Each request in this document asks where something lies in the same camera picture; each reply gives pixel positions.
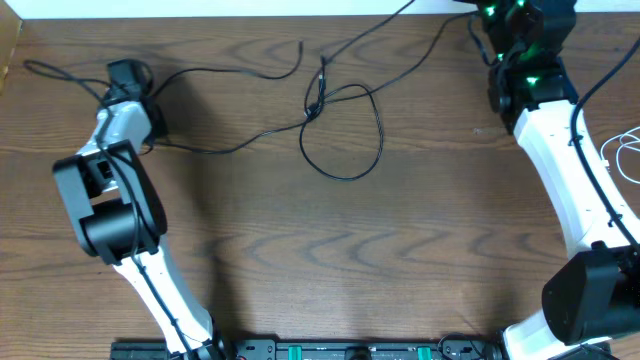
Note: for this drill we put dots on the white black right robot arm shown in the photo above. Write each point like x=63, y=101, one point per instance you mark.
x=594, y=297

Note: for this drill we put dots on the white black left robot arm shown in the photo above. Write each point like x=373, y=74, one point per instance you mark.
x=118, y=217

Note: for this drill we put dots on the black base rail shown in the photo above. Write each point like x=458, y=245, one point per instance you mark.
x=266, y=349

